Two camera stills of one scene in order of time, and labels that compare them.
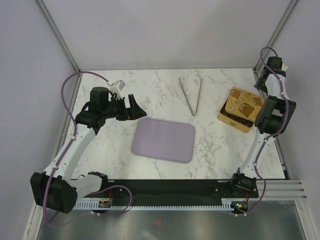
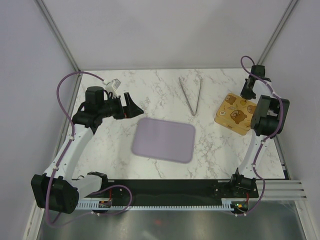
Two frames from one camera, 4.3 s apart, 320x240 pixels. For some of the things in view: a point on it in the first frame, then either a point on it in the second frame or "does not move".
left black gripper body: [116, 109] does not move
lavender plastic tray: [171, 141] does not move
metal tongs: [187, 100] does not move
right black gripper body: [260, 85] → [246, 93]
